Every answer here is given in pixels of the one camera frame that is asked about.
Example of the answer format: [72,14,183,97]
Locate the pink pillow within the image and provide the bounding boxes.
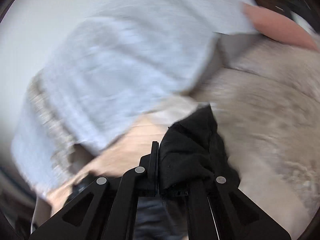
[242,3,319,51]

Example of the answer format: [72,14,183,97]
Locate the black leather jacket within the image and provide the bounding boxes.
[159,105,240,198]

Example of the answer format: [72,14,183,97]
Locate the white embossed pillow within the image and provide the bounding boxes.
[11,0,254,197]

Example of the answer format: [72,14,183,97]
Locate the peach quilted bedspread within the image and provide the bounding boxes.
[47,112,176,215]

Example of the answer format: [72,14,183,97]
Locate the white lace bed cover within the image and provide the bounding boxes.
[192,35,320,218]

